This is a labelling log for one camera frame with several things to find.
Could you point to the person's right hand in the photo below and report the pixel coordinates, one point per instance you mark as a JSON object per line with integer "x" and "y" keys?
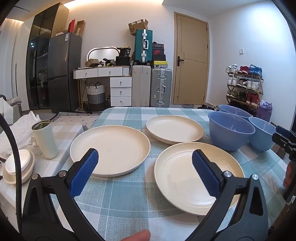
{"x": 288, "y": 176}

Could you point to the small white bowl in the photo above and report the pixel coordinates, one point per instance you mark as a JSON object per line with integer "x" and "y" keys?
{"x": 19, "y": 161}

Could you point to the light blue bowl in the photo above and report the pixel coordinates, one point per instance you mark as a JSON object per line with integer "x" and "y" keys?
{"x": 262, "y": 136}

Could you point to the cream tumbler cup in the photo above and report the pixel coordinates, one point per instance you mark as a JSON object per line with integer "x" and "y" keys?
{"x": 46, "y": 143}

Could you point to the teal suitcase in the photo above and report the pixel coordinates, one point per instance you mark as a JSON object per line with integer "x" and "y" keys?
{"x": 143, "y": 46}

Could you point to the beige checked cloth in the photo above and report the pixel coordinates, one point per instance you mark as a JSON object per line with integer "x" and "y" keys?
{"x": 64, "y": 132}

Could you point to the red paper bag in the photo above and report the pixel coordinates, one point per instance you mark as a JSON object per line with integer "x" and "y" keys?
{"x": 72, "y": 26}

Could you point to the black bag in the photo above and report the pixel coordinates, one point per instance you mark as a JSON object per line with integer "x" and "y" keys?
{"x": 123, "y": 60}

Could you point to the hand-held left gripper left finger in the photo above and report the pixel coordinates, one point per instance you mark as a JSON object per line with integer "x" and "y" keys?
{"x": 83, "y": 172}

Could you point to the gold shoe rack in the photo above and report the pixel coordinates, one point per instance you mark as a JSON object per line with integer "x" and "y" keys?
{"x": 260, "y": 92}

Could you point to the stack of small white dishes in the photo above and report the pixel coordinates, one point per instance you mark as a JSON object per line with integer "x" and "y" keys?
{"x": 25, "y": 177}

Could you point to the dark glass cabinet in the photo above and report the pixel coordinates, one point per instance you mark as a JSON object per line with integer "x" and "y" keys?
{"x": 40, "y": 58}

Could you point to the pile of loose shoes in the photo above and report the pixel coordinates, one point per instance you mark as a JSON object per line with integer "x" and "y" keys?
{"x": 208, "y": 107}

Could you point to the shoe rack with shoes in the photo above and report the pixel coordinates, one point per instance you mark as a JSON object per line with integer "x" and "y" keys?
{"x": 245, "y": 85}

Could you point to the purple bag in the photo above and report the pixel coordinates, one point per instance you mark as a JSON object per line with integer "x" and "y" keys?
{"x": 264, "y": 112}

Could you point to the white dresser with drawers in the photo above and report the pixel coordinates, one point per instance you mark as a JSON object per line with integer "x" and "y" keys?
{"x": 120, "y": 88}

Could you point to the person's left hand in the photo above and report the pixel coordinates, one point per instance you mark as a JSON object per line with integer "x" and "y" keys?
{"x": 137, "y": 236}

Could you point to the white curtain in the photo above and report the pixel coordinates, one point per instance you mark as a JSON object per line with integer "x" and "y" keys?
{"x": 10, "y": 58}

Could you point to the tan wooden door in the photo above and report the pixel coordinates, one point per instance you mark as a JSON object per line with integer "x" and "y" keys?
{"x": 190, "y": 60}

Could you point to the woven laundry basket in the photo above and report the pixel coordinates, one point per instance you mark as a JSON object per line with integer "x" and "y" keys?
{"x": 96, "y": 97}

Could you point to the beige suitcase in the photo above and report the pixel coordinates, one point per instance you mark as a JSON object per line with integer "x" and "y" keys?
{"x": 141, "y": 85}

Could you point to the grey door mat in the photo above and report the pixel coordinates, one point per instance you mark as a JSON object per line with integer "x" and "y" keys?
{"x": 188, "y": 106}

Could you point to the large cream plate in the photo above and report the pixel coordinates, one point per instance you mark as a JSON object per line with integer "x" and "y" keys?
{"x": 174, "y": 128}
{"x": 111, "y": 148}
{"x": 180, "y": 176}

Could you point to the small brown cardboard box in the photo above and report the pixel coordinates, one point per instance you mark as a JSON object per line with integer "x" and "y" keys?
{"x": 91, "y": 62}

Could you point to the grey refrigerator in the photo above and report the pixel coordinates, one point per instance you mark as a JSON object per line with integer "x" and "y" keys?
{"x": 63, "y": 69}

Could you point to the dark water bottle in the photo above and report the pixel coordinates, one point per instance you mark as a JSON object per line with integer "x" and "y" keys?
{"x": 108, "y": 102}

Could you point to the silver suitcase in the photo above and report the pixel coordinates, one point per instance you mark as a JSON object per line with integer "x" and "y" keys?
{"x": 160, "y": 88}

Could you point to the open cardboard box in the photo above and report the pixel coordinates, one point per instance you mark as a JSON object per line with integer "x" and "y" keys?
{"x": 136, "y": 26}

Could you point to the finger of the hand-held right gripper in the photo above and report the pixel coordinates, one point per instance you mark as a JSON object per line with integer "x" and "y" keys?
{"x": 283, "y": 138}

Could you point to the oval mirror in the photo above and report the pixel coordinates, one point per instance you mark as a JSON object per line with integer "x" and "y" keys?
{"x": 101, "y": 53}

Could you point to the white dotted mat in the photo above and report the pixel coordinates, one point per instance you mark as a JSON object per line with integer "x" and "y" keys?
{"x": 76, "y": 120}

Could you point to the yellow and black shoe box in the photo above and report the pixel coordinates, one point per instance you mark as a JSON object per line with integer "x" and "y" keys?
{"x": 159, "y": 64}

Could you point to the teal checked tablecloth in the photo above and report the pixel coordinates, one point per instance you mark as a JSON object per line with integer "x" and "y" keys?
{"x": 129, "y": 204}

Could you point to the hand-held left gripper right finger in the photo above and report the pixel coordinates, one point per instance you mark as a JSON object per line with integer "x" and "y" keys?
{"x": 205, "y": 172}

